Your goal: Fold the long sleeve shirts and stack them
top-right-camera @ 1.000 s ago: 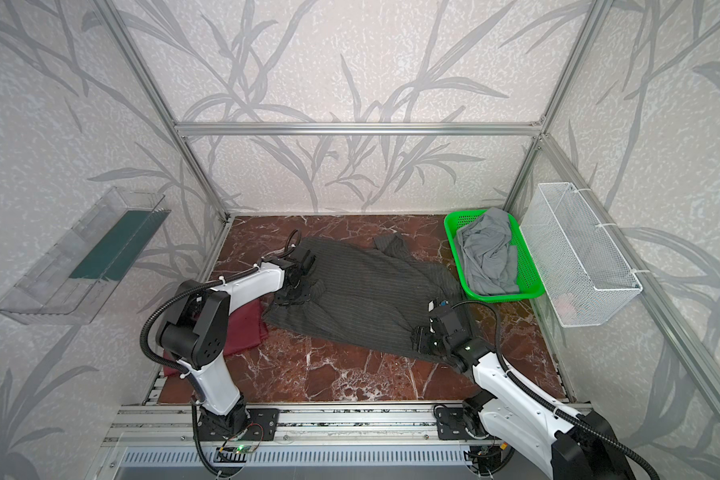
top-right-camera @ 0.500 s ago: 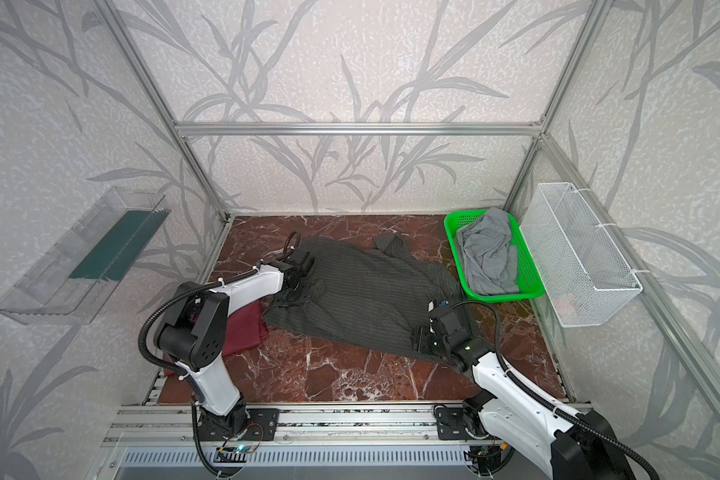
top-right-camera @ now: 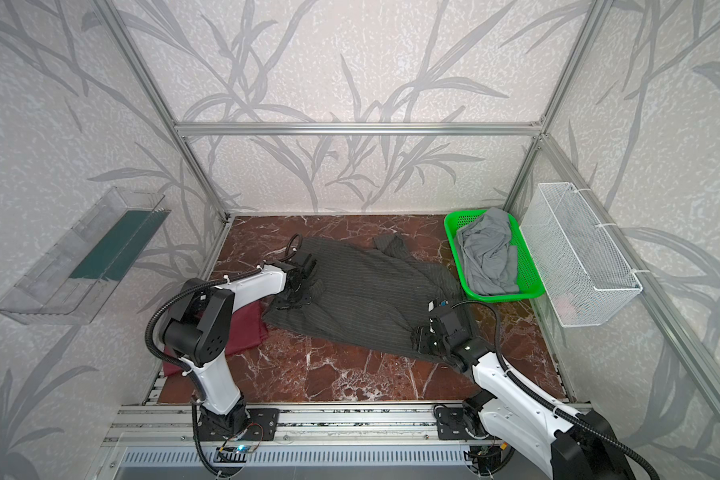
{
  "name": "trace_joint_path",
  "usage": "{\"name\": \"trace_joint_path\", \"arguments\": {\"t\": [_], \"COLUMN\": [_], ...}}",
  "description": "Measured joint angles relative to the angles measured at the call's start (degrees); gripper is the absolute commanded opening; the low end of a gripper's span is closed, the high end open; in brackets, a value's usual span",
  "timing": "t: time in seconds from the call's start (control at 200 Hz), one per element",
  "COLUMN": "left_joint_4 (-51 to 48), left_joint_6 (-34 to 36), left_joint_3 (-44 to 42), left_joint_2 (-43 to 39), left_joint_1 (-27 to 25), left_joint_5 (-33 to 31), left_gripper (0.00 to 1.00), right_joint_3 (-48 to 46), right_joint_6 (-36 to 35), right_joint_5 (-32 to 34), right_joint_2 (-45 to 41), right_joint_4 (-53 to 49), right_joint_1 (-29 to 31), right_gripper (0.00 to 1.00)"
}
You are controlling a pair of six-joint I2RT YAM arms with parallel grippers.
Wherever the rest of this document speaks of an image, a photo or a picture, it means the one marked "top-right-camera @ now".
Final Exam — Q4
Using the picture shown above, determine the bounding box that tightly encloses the dark grey striped shirt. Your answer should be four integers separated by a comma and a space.
263, 234, 465, 362

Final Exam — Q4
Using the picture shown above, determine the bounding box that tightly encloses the green plastic basket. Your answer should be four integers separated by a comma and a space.
443, 209, 544, 303

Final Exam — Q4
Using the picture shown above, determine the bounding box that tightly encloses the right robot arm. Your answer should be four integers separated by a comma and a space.
415, 300, 635, 479

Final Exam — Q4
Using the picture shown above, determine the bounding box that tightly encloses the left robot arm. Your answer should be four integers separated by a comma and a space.
145, 234, 316, 441

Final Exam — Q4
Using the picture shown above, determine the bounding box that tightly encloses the maroon folded shirt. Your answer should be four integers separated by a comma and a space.
162, 301, 269, 377

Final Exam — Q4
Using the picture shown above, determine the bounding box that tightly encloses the light grey shirt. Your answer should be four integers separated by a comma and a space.
456, 207, 519, 296

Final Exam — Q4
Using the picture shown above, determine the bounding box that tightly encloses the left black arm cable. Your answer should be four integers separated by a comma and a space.
143, 233, 304, 475

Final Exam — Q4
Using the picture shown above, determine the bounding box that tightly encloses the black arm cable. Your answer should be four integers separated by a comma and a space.
449, 299, 661, 480
143, 233, 304, 475

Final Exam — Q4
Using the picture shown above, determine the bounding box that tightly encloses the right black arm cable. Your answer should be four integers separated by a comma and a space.
449, 299, 661, 480

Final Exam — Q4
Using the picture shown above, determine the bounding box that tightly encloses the white wire wall basket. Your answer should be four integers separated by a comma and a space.
520, 182, 643, 328

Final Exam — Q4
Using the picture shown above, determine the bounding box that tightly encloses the aluminium cage frame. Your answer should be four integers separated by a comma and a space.
93, 1, 720, 422

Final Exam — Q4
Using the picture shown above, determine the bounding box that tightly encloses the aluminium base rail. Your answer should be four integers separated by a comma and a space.
101, 401, 461, 447

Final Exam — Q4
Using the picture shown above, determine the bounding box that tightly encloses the clear plastic wall bin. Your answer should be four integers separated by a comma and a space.
0, 187, 170, 325

